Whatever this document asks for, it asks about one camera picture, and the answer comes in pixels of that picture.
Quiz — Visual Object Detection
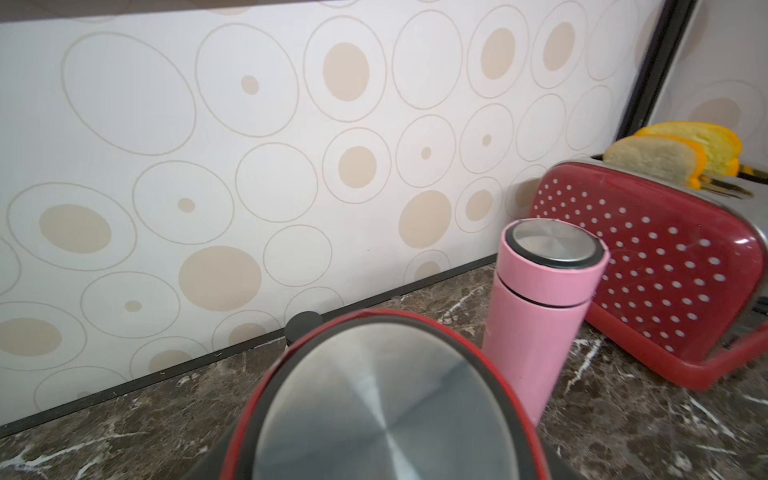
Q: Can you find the left yellow toast slice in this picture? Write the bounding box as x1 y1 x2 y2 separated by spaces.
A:
602 135 707 190

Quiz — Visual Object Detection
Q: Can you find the pink thermos bottle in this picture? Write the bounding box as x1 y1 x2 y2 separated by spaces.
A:
482 218 610 424

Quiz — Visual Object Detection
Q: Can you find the red thermos bottle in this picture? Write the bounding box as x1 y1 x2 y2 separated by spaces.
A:
220 309 550 479

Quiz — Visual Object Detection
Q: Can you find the small brown spice jar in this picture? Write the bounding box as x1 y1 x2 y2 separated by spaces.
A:
284 311 324 347

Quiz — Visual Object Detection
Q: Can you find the red polka dot toaster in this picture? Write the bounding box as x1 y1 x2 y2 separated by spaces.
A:
530 160 767 390

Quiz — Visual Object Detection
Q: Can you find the yellow toast slice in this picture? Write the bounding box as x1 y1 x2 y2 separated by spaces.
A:
636 121 743 177
602 135 707 190

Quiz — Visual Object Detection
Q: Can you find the right yellow toast slice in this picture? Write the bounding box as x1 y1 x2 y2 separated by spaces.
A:
636 121 743 177

